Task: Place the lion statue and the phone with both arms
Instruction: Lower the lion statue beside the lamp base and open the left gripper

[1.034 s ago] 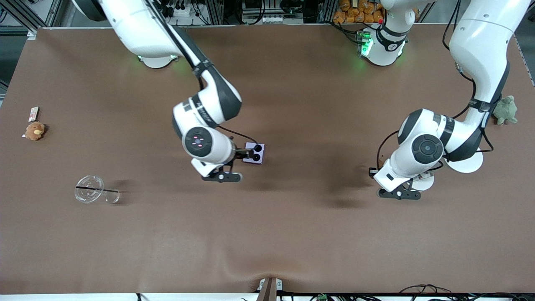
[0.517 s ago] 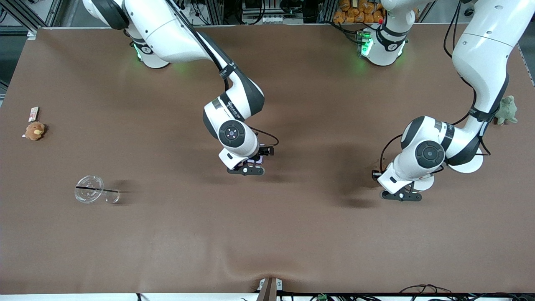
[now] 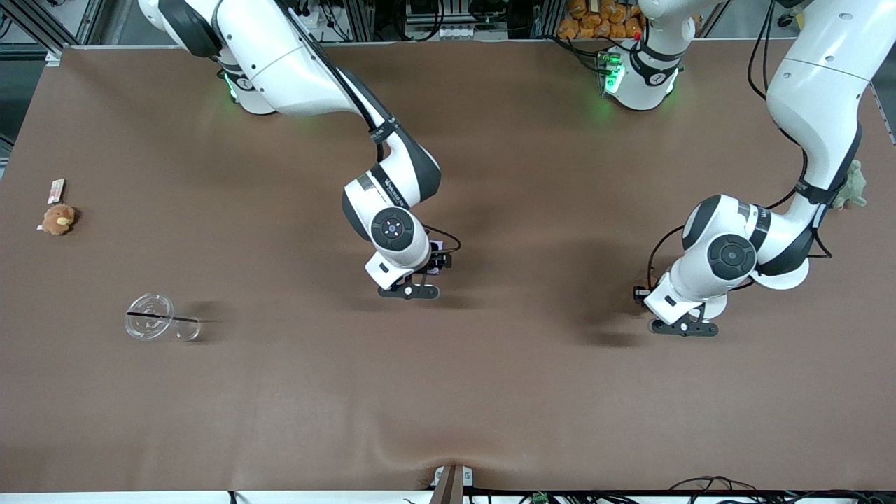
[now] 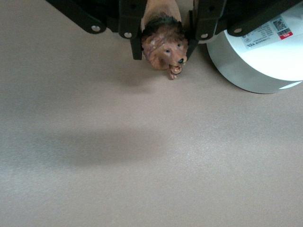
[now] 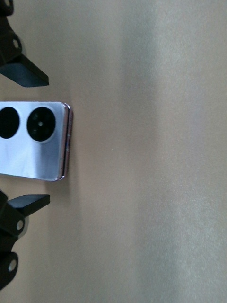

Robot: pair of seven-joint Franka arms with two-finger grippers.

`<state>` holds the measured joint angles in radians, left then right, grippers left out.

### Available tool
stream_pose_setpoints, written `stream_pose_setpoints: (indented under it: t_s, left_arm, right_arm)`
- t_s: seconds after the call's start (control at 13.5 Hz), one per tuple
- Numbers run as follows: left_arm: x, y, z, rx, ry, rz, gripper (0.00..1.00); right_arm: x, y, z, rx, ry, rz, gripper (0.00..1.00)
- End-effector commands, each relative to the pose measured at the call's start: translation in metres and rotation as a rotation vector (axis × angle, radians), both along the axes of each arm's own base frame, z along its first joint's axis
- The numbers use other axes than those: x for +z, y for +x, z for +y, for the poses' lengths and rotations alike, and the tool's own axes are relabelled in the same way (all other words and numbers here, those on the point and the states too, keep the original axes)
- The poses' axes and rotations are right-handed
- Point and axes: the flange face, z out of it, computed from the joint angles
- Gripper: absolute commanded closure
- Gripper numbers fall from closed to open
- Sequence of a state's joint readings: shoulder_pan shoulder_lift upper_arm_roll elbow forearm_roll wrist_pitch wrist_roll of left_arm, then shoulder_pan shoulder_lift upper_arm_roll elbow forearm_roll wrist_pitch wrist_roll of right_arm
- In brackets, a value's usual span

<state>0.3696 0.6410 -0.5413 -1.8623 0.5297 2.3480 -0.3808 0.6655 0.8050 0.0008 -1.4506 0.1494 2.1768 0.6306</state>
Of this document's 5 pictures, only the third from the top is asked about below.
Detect green plush toy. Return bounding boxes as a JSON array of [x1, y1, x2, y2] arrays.
[[832, 160, 869, 209]]

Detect clear plastic cup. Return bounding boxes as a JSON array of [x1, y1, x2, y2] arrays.
[[125, 293, 204, 342]]

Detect white power strip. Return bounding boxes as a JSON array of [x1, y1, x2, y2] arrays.
[[406, 24, 485, 41]]

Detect orange plush toys pile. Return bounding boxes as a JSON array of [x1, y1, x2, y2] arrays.
[[556, 0, 645, 41]]

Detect brown plush toy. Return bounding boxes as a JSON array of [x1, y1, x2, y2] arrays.
[[38, 204, 78, 236]]

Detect black cable bundle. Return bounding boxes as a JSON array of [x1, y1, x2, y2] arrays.
[[668, 476, 896, 504]]

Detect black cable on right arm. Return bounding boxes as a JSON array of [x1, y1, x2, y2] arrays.
[[276, 0, 386, 165]]

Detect front camera mount bracket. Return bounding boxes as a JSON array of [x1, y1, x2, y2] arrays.
[[428, 463, 473, 504]]

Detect aluminium frame rail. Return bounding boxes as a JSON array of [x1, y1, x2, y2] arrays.
[[0, 0, 106, 48]]

